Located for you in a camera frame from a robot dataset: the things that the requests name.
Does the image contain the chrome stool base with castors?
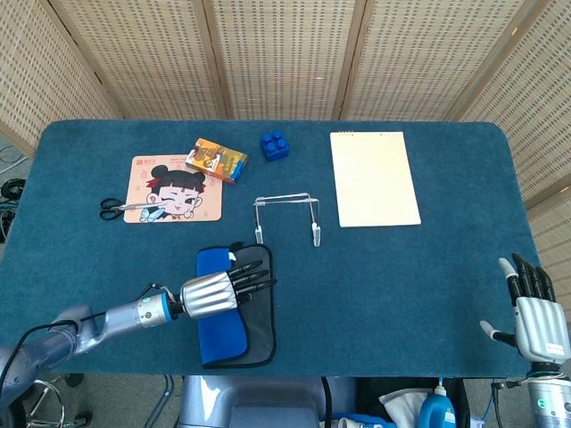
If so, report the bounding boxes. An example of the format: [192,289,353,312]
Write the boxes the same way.
[26,373,93,428]

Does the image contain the black-handled scissors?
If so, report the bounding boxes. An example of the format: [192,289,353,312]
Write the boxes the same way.
[99,197,166,221]

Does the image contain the white wire stand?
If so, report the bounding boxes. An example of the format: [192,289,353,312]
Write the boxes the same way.
[252,192,322,248]

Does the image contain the silver-blue robot torso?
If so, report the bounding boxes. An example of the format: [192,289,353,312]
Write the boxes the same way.
[178,374,358,428]

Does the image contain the black hose on torso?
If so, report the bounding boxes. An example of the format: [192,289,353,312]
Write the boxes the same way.
[320,376,335,427]

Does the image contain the cartoon girl mouse pad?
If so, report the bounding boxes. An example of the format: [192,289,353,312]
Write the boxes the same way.
[122,154,224,225]

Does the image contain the cream paper notepad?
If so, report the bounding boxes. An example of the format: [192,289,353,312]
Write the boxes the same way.
[329,129,423,228]

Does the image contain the blue bottle with white cap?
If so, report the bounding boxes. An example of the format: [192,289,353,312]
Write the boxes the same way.
[418,383,457,428]

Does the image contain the white crumpled cloth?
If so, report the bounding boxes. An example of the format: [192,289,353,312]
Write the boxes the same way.
[378,387,434,423]

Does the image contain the grey and blue cloth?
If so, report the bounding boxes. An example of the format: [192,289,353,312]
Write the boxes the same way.
[195,241,277,370]

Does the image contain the colourful printed card box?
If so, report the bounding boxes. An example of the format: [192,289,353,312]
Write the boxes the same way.
[185,137,249,185]

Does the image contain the blue toy building brick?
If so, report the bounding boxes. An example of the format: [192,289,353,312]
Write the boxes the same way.
[259,129,292,163]

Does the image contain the black cable coil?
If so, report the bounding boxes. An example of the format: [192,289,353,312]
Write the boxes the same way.
[0,177,28,202]

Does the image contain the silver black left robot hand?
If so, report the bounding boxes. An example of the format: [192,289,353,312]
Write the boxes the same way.
[179,259,278,320]

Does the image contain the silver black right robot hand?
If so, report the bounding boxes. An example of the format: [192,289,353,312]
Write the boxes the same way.
[479,252,567,363]

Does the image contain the woven bamboo folding screen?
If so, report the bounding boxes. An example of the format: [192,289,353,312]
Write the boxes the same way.
[0,0,571,291]

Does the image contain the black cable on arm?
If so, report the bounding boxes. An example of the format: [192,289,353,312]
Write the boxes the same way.
[0,284,179,402]

